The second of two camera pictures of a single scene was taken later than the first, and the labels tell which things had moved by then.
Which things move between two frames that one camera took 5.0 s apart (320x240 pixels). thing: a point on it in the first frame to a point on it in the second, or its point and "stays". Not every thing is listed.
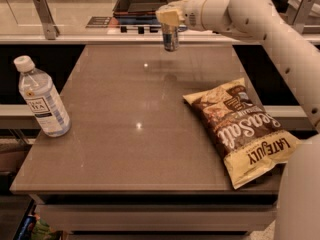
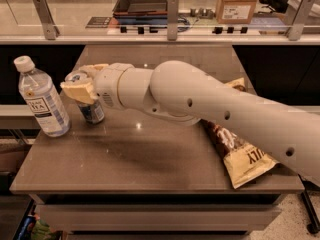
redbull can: [170, 36] to [92, 113]
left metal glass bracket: [50, 30] stays
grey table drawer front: [159, 217] stays
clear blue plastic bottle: [38, 87] stays
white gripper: [190, 13] to [106, 83]
